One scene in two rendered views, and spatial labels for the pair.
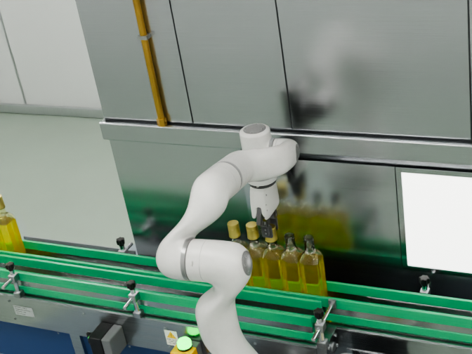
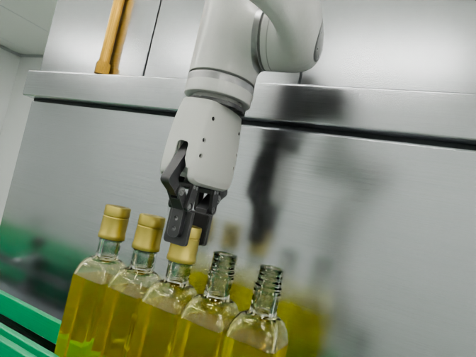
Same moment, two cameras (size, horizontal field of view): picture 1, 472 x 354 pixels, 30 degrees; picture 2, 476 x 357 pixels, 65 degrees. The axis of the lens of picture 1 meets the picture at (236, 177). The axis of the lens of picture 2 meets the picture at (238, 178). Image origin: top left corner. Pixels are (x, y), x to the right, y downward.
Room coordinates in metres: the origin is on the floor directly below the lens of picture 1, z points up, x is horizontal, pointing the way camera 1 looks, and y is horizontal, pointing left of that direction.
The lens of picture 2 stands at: (1.67, -0.10, 1.37)
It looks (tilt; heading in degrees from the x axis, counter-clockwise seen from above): 3 degrees up; 358
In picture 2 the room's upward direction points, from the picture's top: 12 degrees clockwise
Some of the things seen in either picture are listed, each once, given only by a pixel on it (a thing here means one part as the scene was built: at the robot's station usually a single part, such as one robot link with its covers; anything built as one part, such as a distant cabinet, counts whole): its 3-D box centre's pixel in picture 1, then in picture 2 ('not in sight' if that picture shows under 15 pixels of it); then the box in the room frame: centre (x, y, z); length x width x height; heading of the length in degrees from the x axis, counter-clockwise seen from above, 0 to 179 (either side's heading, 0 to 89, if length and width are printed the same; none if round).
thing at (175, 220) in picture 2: (265, 229); (175, 214); (2.11, -0.06, 1.34); 0.03 x 0.03 x 0.07; 61
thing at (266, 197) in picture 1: (264, 194); (207, 142); (2.14, -0.07, 1.44); 0.10 x 0.07 x 0.11; 151
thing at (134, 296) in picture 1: (130, 304); not in sight; (2.19, 0.38, 1.11); 0.07 x 0.04 x 0.13; 151
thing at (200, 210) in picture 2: (273, 217); (205, 218); (2.17, -0.09, 1.34); 0.03 x 0.03 x 0.07; 61
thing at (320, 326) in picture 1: (323, 322); not in sight; (1.94, -0.17, 1.12); 0.17 x 0.03 x 0.12; 151
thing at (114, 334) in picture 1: (107, 341); not in sight; (2.22, 0.49, 0.96); 0.08 x 0.08 x 0.08; 61
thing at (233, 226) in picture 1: (234, 229); (115, 222); (2.19, 0.03, 1.31); 0.04 x 0.04 x 0.04
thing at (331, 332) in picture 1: (328, 345); not in sight; (1.95, -0.18, 1.02); 0.09 x 0.04 x 0.07; 151
